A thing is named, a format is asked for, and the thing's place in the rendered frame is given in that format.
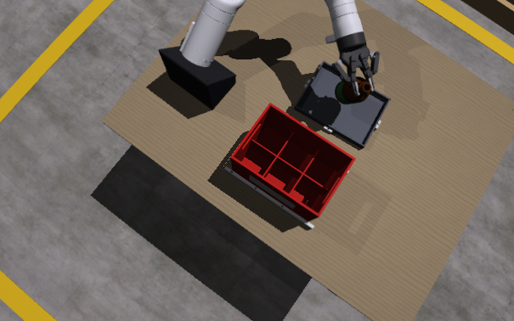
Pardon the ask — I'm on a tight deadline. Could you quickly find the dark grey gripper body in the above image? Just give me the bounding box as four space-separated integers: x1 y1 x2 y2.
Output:
336 31 370 70

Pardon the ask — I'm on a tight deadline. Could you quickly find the brown bottle with green label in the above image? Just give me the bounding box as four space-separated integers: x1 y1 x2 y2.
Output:
335 76 371 104

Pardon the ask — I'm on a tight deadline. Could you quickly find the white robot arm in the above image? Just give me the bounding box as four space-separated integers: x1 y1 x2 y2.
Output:
180 0 363 67

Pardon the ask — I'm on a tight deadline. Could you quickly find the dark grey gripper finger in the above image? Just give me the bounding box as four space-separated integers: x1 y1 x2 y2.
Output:
331 55 360 96
359 51 380 93

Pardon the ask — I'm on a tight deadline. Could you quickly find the red divided crate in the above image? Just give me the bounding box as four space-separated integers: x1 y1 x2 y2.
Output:
230 103 356 222

